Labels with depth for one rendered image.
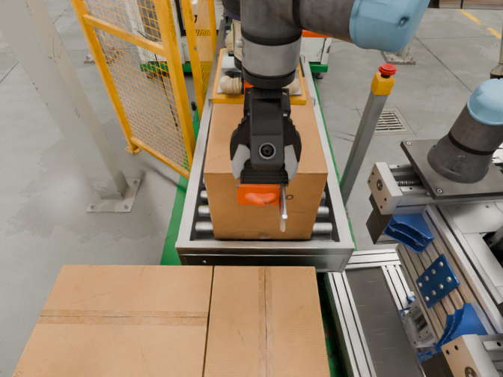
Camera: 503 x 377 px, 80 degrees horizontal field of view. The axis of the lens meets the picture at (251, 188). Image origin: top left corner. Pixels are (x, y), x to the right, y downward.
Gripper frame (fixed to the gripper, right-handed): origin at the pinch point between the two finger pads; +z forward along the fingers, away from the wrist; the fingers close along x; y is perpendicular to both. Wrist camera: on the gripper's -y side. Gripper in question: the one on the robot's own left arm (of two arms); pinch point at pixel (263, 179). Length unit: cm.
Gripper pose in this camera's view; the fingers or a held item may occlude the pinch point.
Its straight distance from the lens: 54.1
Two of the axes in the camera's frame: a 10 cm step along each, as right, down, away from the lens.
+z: -0.1, 6.5, 7.6
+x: -10.0, -0.3, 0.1
